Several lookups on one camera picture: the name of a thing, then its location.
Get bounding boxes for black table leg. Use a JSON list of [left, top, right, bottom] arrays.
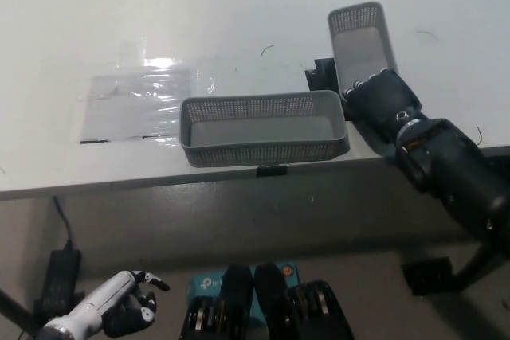
[[453, 242, 493, 291]]

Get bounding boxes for teal router box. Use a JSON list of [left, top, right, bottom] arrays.
[[185, 262, 298, 325]]

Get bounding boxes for small black tape strip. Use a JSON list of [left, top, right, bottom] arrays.
[[256, 164, 288, 178]]

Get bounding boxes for clear plastic sheet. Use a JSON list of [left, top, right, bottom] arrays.
[[77, 57, 224, 146]]

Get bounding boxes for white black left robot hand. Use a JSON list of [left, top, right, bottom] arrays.
[[41, 269, 171, 339]]

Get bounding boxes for long grey perforated basket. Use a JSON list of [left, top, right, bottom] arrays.
[[179, 89, 351, 169]]

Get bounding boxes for black floor outlet plate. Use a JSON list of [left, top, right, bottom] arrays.
[[401, 256, 457, 296]]

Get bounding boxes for black adapter cable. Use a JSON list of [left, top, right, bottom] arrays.
[[51, 196, 75, 252]]

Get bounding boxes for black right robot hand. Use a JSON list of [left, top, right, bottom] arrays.
[[340, 68, 423, 143]]

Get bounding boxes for black slanted rod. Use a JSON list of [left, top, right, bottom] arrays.
[[0, 287, 41, 335]]

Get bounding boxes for short grey perforated basket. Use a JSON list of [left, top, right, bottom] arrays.
[[327, 1, 399, 96]]

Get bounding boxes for black power adapter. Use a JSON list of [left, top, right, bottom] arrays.
[[41, 248, 83, 309]]

